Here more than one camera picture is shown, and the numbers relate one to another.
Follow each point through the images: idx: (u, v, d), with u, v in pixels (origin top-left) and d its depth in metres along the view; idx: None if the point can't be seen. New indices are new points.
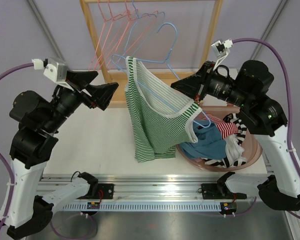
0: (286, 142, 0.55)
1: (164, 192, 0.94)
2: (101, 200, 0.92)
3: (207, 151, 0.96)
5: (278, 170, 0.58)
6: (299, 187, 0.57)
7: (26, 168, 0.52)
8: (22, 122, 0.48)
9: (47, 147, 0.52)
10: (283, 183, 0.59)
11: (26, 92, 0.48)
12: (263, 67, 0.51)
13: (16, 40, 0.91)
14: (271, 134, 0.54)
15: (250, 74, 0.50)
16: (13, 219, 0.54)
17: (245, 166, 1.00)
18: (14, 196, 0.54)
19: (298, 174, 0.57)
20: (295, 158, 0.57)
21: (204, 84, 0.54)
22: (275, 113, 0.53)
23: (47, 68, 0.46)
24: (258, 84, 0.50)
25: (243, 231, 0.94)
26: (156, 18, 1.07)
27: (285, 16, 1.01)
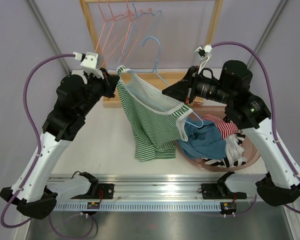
0: (272, 133, 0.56)
1: (164, 192, 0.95)
2: (101, 200, 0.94)
3: (207, 151, 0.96)
5: (269, 162, 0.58)
6: (291, 178, 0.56)
7: (56, 140, 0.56)
8: (65, 100, 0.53)
9: (76, 126, 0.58)
10: (276, 176, 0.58)
11: (73, 75, 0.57)
12: (242, 65, 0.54)
13: (16, 40, 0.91)
14: (256, 126, 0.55)
15: (231, 71, 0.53)
16: (27, 192, 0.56)
17: (245, 166, 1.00)
18: (35, 167, 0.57)
19: (288, 165, 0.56)
20: (283, 149, 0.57)
21: (191, 87, 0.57)
22: (258, 106, 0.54)
23: (87, 59, 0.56)
24: (239, 81, 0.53)
25: (244, 231, 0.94)
26: (156, 18, 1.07)
27: (284, 16, 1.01)
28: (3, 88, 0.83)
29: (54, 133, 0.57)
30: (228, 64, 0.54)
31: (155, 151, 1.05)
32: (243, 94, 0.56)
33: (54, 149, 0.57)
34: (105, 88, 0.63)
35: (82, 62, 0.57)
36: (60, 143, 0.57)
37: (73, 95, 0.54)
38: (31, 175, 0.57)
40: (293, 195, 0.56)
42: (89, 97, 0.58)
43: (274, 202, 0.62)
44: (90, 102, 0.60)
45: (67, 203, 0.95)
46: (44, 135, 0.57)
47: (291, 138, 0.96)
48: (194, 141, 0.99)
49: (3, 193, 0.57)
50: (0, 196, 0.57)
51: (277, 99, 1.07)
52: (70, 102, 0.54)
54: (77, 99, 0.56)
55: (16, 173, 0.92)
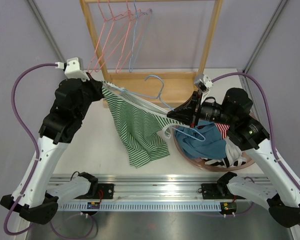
0: (272, 153, 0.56)
1: (164, 192, 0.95)
2: (101, 200, 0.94)
3: (207, 151, 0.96)
5: (275, 181, 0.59)
6: (298, 196, 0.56)
7: (54, 143, 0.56)
8: (65, 102, 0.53)
9: (73, 128, 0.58)
10: (283, 195, 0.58)
11: (71, 79, 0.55)
12: (244, 92, 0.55)
13: (15, 40, 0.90)
14: (256, 146, 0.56)
15: (233, 100, 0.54)
16: (29, 198, 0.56)
17: (245, 166, 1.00)
18: (35, 172, 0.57)
19: (293, 182, 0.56)
20: (286, 168, 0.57)
21: (195, 115, 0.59)
22: (256, 128, 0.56)
23: (69, 64, 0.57)
24: (240, 108, 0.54)
25: (244, 231, 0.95)
26: (156, 18, 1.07)
27: (284, 16, 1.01)
28: (2, 88, 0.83)
29: (51, 136, 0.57)
30: (231, 93, 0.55)
31: (149, 154, 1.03)
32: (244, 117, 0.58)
33: (54, 153, 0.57)
34: (94, 92, 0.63)
35: (66, 70, 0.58)
36: (59, 145, 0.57)
37: (72, 98, 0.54)
38: (31, 180, 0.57)
40: None
42: (84, 99, 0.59)
43: (283, 220, 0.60)
44: (84, 104, 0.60)
45: (67, 203, 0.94)
46: (41, 139, 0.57)
47: (291, 138, 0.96)
48: (194, 141, 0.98)
49: (4, 200, 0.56)
50: (1, 204, 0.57)
51: (277, 99, 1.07)
52: (69, 105, 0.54)
54: (76, 101, 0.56)
55: (17, 173, 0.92)
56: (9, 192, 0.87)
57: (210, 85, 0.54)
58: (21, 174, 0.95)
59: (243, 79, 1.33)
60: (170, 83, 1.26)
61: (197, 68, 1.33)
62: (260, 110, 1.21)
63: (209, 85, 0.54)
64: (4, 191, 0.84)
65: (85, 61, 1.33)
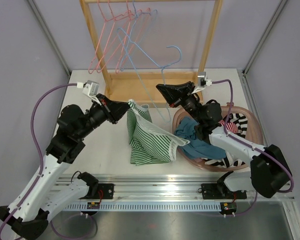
0: (224, 132, 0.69)
1: (164, 192, 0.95)
2: (101, 200, 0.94)
3: (205, 150, 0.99)
5: (237, 153, 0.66)
6: (251, 151, 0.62)
7: (58, 162, 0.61)
8: (64, 128, 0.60)
9: (77, 150, 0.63)
10: (245, 159, 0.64)
11: (72, 105, 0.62)
12: (219, 109, 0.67)
13: (15, 40, 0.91)
14: (209, 133, 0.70)
15: (209, 115, 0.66)
16: (24, 212, 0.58)
17: (245, 166, 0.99)
18: (35, 186, 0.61)
19: (243, 144, 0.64)
20: (236, 137, 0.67)
21: (181, 98, 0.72)
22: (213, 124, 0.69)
23: (84, 86, 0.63)
24: (210, 120, 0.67)
25: (243, 230, 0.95)
26: (155, 17, 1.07)
27: (284, 16, 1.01)
28: (2, 88, 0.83)
29: (56, 155, 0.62)
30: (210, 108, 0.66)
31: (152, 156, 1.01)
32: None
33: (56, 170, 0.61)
34: (106, 116, 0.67)
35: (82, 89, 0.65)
36: (62, 164, 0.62)
37: (73, 124, 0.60)
38: (29, 195, 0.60)
40: (254, 161, 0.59)
42: (87, 125, 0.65)
43: (260, 186, 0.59)
44: (88, 128, 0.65)
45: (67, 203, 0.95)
46: (47, 157, 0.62)
47: (291, 138, 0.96)
48: (194, 142, 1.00)
49: None
50: None
51: (278, 98, 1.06)
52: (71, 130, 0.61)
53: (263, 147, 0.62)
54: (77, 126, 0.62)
55: (17, 174, 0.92)
56: (9, 192, 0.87)
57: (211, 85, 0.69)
58: (21, 174, 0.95)
59: (243, 79, 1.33)
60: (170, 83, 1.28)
61: (197, 69, 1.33)
62: (261, 110, 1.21)
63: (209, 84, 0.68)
64: (4, 191, 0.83)
65: (85, 61, 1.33)
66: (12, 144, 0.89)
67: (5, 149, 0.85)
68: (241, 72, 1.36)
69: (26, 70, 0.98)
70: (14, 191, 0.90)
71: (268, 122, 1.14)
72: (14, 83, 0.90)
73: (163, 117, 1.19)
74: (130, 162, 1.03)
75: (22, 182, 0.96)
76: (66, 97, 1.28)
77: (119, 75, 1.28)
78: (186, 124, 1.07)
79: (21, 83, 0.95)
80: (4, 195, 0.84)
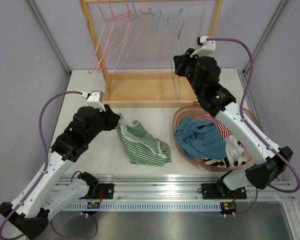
0: (239, 114, 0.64)
1: (164, 192, 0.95)
2: (101, 200, 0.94)
3: (206, 150, 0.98)
5: (246, 143, 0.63)
6: (265, 150, 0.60)
7: (63, 159, 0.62)
8: (78, 124, 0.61)
9: (81, 149, 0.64)
10: (254, 154, 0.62)
11: (86, 109, 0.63)
12: (213, 62, 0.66)
13: (15, 40, 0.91)
14: (222, 109, 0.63)
15: (202, 67, 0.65)
16: (27, 208, 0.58)
17: (245, 166, 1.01)
18: (39, 183, 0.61)
19: (260, 139, 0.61)
20: (251, 126, 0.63)
21: (183, 61, 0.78)
22: (224, 94, 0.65)
23: (92, 95, 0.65)
24: (208, 73, 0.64)
25: (243, 230, 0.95)
26: (154, 17, 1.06)
27: (284, 16, 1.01)
28: (2, 88, 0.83)
29: (61, 153, 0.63)
30: (202, 61, 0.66)
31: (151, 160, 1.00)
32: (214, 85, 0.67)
33: (60, 168, 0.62)
34: (107, 123, 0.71)
35: (88, 98, 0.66)
36: (67, 161, 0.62)
37: (86, 122, 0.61)
38: (33, 191, 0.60)
40: (269, 165, 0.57)
42: (96, 126, 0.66)
43: (257, 181, 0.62)
44: (95, 130, 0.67)
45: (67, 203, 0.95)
46: (52, 154, 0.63)
47: (291, 138, 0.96)
48: (194, 142, 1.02)
49: (2, 207, 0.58)
50: None
51: (278, 98, 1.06)
52: (82, 128, 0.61)
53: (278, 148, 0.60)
54: (89, 125, 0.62)
55: (17, 173, 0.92)
56: (9, 192, 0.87)
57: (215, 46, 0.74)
58: (21, 174, 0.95)
59: (243, 78, 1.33)
60: (170, 83, 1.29)
61: None
62: (261, 110, 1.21)
63: (211, 42, 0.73)
64: (4, 191, 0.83)
65: (85, 61, 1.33)
66: (12, 144, 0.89)
67: (6, 149, 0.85)
68: (241, 72, 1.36)
69: (26, 70, 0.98)
70: (15, 191, 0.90)
71: (268, 122, 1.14)
72: (14, 83, 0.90)
73: (163, 117, 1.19)
74: (130, 162, 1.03)
75: (22, 182, 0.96)
76: (66, 97, 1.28)
77: (119, 75, 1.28)
78: (186, 124, 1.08)
79: (21, 83, 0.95)
80: (5, 195, 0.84)
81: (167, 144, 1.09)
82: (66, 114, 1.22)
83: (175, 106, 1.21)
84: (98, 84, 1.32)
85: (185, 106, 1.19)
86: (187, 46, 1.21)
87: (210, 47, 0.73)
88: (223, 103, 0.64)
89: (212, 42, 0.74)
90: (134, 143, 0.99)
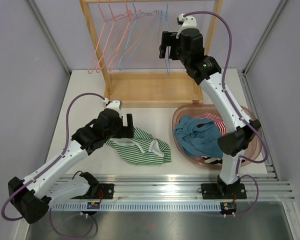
0: (220, 84, 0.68)
1: (164, 192, 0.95)
2: (101, 200, 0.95)
3: (205, 149, 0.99)
5: (221, 112, 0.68)
6: (237, 121, 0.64)
7: (81, 148, 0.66)
8: (102, 121, 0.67)
9: (98, 143, 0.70)
10: (227, 122, 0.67)
11: (108, 109, 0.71)
12: (194, 30, 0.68)
13: (15, 41, 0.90)
14: (207, 77, 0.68)
15: (185, 34, 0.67)
16: (38, 185, 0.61)
17: (244, 164, 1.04)
18: (54, 165, 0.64)
19: (235, 110, 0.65)
20: (230, 97, 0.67)
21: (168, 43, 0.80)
22: (210, 63, 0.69)
23: (112, 103, 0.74)
24: (189, 39, 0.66)
25: (243, 231, 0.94)
26: (155, 17, 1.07)
27: (284, 15, 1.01)
28: (2, 88, 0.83)
29: (80, 143, 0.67)
30: (184, 30, 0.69)
31: (150, 160, 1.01)
32: (199, 54, 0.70)
33: (78, 154, 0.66)
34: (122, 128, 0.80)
35: (108, 105, 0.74)
36: (83, 151, 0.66)
37: (110, 121, 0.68)
38: (47, 171, 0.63)
40: (238, 132, 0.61)
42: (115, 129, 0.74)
43: (224, 147, 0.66)
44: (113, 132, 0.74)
45: (67, 204, 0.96)
46: (71, 141, 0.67)
47: (290, 138, 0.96)
48: (193, 140, 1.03)
49: (14, 181, 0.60)
50: (8, 184, 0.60)
51: (278, 98, 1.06)
52: (104, 126, 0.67)
53: (249, 120, 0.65)
54: (111, 125, 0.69)
55: (17, 173, 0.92)
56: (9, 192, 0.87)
57: (195, 22, 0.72)
58: (22, 174, 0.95)
59: (243, 79, 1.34)
60: (170, 83, 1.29)
61: None
62: (261, 110, 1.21)
63: (191, 18, 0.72)
64: (4, 190, 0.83)
65: (85, 61, 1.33)
66: (13, 144, 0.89)
67: (6, 149, 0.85)
68: (241, 72, 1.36)
69: (26, 70, 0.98)
70: None
71: (268, 122, 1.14)
72: (14, 84, 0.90)
73: (163, 117, 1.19)
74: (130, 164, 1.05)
75: None
76: (66, 97, 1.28)
77: (119, 75, 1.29)
78: (186, 123, 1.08)
79: (21, 84, 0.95)
80: (4, 194, 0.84)
81: (167, 144, 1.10)
82: (65, 114, 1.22)
83: (174, 106, 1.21)
84: (98, 84, 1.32)
85: (185, 105, 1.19)
86: None
87: (192, 24, 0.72)
88: (210, 73, 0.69)
89: (193, 18, 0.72)
90: (128, 146, 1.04)
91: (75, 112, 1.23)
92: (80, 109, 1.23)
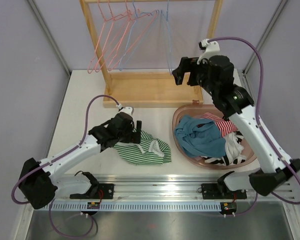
0: (254, 119, 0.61)
1: (164, 192, 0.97)
2: (101, 200, 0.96)
3: (205, 149, 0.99)
5: (256, 149, 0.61)
6: (276, 161, 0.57)
7: (97, 143, 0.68)
8: (118, 122, 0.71)
9: (112, 142, 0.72)
10: (263, 161, 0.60)
11: (122, 113, 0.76)
12: (224, 59, 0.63)
13: (15, 41, 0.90)
14: (239, 111, 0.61)
15: (214, 64, 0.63)
16: (54, 169, 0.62)
17: (243, 164, 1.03)
18: (71, 153, 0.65)
19: (273, 149, 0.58)
20: (266, 134, 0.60)
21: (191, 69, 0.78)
22: (241, 95, 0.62)
23: (125, 108, 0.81)
24: (219, 70, 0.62)
25: (244, 231, 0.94)
26: (155, 18, 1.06)
27: (284, 15, 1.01)
28: (2, 88, 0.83)
29: (96, 138, 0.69)
30: (213, 58, 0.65)
31: (150, 160, 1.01)
32: (229, 84, 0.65)
33: (94, 148, 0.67)
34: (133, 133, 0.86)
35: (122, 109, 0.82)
36: (99, 146, 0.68)
37: (125, 123, 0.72)
38: (64, 157, 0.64)
40: (279, 176, 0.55)
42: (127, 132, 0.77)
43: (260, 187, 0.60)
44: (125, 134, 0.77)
45: (68, 204, 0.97)
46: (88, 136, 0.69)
47: (291, 138, 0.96)
48: (194, 140, 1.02)
49: (32, 161, 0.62)
50: (26, 163, 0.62)
51: (278, 98, 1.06)
52: (119, 126, 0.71)
53: (289, 160, 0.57)
54: (124, 127, 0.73)
55: (17, 173, 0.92)
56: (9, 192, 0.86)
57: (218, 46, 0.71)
58: None
59: (243, 79, 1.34)
60: (170, 83, 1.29)
61: None
62: (261, 110, 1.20)
63: (214, 43, 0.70)
64: (4, 190, 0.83)
65: (85, 61, 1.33)
66: (12, 144, 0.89)
67: (6, 149, 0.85)
68: (241, 72, 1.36)
69: (25, 70, 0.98)
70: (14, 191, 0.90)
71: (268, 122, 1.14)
72: (13, 84, 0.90)
73: (163, 116, 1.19)
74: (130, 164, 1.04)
75: None
76: (66, 97, 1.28)
77: (119, 75, 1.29)
78: (186, 123, 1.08)
79: (21, 84, 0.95)
80: (4, 195, 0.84)
81: (168, 144, 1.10)
82: (65, 114, 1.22)
83: (174, 106, 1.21)
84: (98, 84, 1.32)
85: (185, 105, 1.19)
86: (186, 47, 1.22)
87: (215, 49, 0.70)
88: (241, 107, 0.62)
89: (215, 43, 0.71)
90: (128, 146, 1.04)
91: (74, 112, 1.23)
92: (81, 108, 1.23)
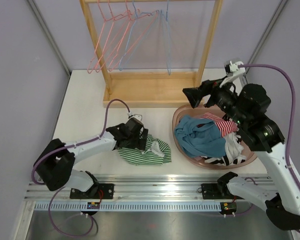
0: (284, 158, 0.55)
1: (164, 192, 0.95)
2: (101, 200, 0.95)
3: (205, 149, 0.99)
5: (281, 187, 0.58)
6: None
7: (114, 139, 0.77)
8: (132, 126, 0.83)
9: (123, 143, 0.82)
10: (287, 200, 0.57)
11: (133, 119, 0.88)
12: (262, 91, 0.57)
13: (14, 41, 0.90)
14: (269, 150, 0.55)
15: (249, 97, 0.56)
16: (78, 151, 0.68)
17: (243, 164, 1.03)
18: (93, 142, 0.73)
19: None
20: (295, 175, 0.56)
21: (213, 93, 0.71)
22: (272, 130, 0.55)
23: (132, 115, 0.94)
24: (255, 104, 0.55)
25: (243, 231, 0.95)
26: (155, 18, 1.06)
27: (285, 15, 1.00)
28: (1, 89, 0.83)
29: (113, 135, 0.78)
30: (247, 88, 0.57)
31: (150, 160, 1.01)
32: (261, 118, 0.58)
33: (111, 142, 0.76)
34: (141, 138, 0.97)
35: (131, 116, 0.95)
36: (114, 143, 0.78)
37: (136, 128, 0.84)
38: (87, 143, 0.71)
40: None
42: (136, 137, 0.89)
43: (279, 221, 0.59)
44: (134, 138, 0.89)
45: (68, 203, 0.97)
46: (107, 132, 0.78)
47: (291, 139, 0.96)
48: (194, 140, 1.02)
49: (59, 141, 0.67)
50: (52, 142, 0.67)
51: (278, 98, 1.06)
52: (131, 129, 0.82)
53: None
54: (134, 132, 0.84)
55: (18, 174, 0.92)
56: (9, 192, 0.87)
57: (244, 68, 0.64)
58: (21, 174, 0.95)
59: None
60: (170, 83, 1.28)
61: (197, 68, 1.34)
62: None
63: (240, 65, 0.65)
64: (4, 190, 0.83)
65: (85, 61, 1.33)
66: (12, 144, 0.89)
67: (6, 150, 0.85)
68: None
69: (25, 70, 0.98)
70: (14, 191, 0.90)
71: None
72: (13, 84, 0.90)
73: (163, 117, 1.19)
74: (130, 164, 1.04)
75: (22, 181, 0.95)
76: (66, 97, 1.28)
77: (119, 75, 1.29)
78: (186, 123, 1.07)
79: (20, 84, 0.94)
80: (4, 195, 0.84)
81: (168, 144, 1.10)
82: (65, 114, 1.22)
83: (174, 106, 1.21)
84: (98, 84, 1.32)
85: (185, 105, 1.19)
86: (186, 47, 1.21)
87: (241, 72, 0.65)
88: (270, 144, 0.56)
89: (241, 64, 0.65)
90: None
91: (74, 112, 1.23)
92: (80, 108, 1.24)
